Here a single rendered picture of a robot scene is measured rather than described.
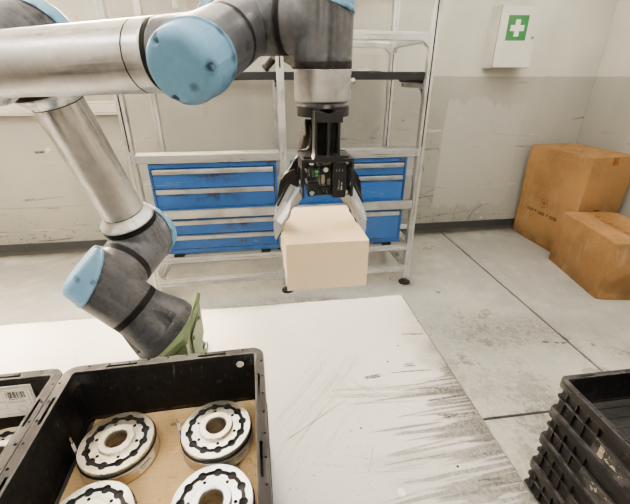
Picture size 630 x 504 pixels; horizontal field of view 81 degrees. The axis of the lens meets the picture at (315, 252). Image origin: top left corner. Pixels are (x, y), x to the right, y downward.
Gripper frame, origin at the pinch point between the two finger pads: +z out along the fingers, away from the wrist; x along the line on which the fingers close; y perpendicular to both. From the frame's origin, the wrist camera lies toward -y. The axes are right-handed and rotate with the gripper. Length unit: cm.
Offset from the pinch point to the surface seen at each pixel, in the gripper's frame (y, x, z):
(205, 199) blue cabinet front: -163, -44, 44
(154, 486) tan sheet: 21.3, -25.7, 26.6
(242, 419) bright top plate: 14.3, -13.9, 23.9
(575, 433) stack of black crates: -1, 68, 61
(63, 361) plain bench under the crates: -22, -60, 40
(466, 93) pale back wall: -249, 156, -8
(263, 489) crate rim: 29.9, -10.5, 16.6
